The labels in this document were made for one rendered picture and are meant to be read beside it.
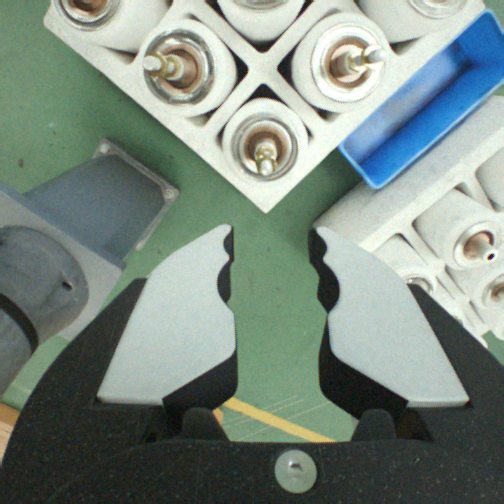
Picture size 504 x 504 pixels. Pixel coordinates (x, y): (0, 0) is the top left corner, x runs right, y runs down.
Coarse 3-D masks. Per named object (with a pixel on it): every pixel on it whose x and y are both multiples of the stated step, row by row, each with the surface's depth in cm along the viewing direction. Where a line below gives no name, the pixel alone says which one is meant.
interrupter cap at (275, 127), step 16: (240, 128) 29; (256, 128) 29; (272, 128) 29; (288, 128) 29; (240, 144) 30; (288, 144) 30; (240, 160) 31; (288, 160) 31; (256, 176) 32; (272, 176) 32
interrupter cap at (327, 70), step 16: (336, 32) 24; (352, 32) 24; (368, 32) 24; (320, 48) 25; (336, 48) 25; (352, 48) 25; (320, 64) 26; (336, 64) 26; (384, 64) 25; (320, 80) 27; (336, 80) 27; (352, 80) 27; (368, 80) 26; (336, 96) 27; (352, 96) 27
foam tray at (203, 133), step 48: (192, 0) 28; (336, 0) 28; (480, 0) 27; (96, 48) 31; (240, 48) 31; (288, 48) 31; (432, 48) 30; (144, 96) 34; (240, 96) 34; (288, 96) 34; (384, 96) 33; (192, 144) 37; (336, 144) 37
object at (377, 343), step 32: (320, 256) 11; (352, 256) 9; (320, 288) 9; (352, 288) 8; (384, 288) 8; (352, 320) 7; (384, 320) 7; (416, 320) 7; (320, 352) 7; (352, 352) 6; (384, 352) 6; (416, 352) 6; (320, 384) 7; (352, 384) 6; (384, 384) 5; (416, 384) 5; (448, 384) 5; (352, 416) 8
